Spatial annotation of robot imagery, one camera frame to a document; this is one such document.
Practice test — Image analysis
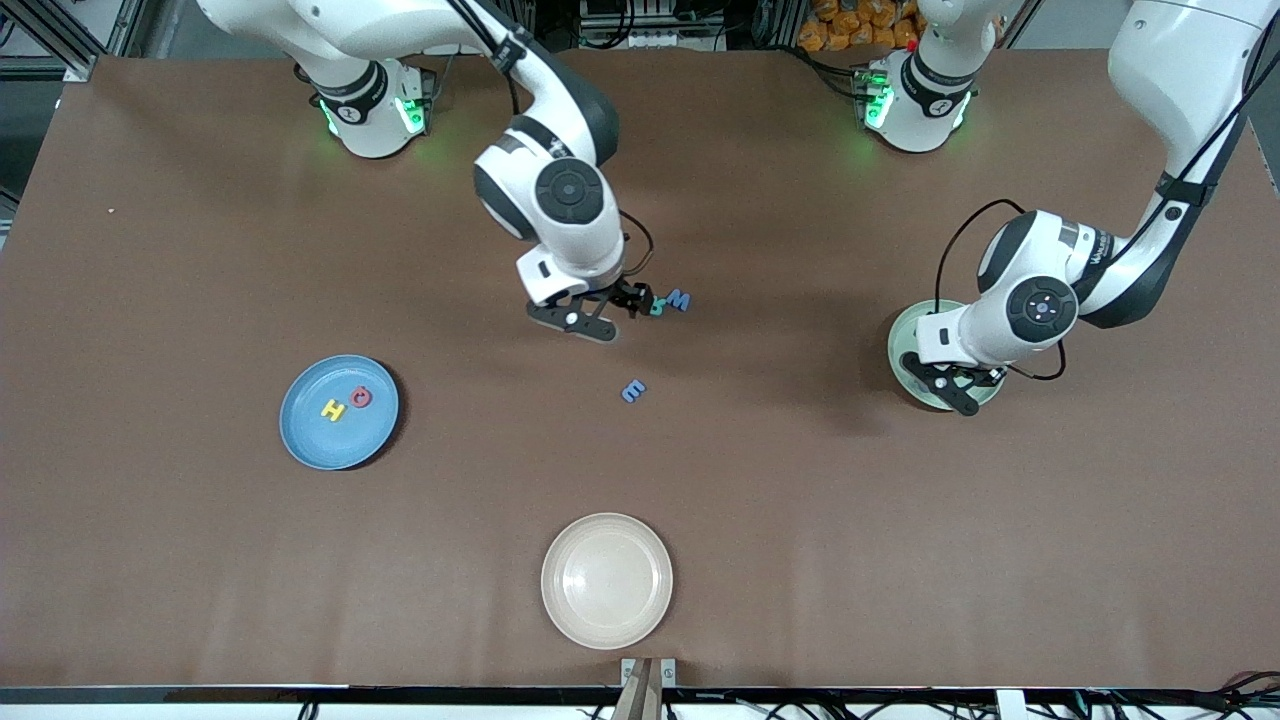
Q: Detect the orange bag pile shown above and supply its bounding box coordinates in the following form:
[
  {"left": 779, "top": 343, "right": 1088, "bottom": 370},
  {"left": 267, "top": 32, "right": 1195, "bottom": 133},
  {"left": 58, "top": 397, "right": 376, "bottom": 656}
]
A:
[{"left": 797, "top": 0, "right": 926, "bottom": 53}]

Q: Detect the black base cable bundle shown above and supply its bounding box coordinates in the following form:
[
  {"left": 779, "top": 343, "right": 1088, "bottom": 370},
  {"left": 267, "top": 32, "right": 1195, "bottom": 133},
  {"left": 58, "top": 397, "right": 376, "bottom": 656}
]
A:
[{"left": 780, "top": 45, "right": 866, "bottom": 101}]

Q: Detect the aluminium frame rail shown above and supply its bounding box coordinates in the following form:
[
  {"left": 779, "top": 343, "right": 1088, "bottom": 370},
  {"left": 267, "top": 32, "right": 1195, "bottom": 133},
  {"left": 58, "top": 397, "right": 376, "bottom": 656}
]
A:
[{"left": 15, "top": 0, "right": 101, "bottom": 83}]

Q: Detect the black electronics rack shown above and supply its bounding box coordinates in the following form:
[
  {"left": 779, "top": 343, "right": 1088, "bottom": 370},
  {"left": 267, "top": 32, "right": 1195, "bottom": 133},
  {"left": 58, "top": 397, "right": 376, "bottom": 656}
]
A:
[{"left": 578, "top": 0, "right": 731, "bottom": 51}]

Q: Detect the tan wooden strip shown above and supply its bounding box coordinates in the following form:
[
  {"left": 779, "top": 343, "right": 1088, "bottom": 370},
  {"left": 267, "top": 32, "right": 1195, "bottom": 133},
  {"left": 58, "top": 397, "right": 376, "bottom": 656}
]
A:
[{"left": 611, "top": 658, "right": 664, "bottom": 720}]

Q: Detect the black red cable bundle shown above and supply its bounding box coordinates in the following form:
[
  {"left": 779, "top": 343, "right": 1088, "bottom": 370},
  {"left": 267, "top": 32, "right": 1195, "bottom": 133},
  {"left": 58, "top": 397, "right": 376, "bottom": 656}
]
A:
[{"left": 1030, "top": 672, "right": 1280, "bottom": 720}]

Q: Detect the blue plate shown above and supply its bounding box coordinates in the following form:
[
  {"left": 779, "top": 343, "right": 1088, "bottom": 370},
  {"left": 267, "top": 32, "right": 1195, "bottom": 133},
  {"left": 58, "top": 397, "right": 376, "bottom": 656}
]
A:
[{"left": 279, "top": 355, "right": 400, "bottom": 471}]

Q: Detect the metal edge bracket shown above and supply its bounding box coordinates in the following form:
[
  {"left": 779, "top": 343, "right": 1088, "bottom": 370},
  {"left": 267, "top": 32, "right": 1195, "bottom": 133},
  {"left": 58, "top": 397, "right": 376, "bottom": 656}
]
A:
[{"left": 620, "top": 657, "right": 678, "bottom": 689}]

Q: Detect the green plate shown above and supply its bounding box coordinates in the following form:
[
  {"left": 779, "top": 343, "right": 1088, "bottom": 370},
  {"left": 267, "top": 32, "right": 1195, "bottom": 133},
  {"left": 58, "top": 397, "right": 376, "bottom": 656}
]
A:
[{"left": 887, "top": 299, "right": 1006, "bottom": 412}]

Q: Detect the beige plate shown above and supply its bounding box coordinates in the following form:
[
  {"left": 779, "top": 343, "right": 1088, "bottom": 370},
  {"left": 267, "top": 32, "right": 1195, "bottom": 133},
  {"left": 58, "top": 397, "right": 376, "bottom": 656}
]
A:
[{"left": 541, "top": 513, "right": 674, "bottom": 651}]

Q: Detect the brown table cover sheet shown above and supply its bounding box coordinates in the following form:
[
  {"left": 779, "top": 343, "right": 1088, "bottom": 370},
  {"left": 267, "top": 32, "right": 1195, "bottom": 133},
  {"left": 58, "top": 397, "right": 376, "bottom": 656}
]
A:
[{"left": 0, "top": 48, "right": 1280, "bottom": 691}]

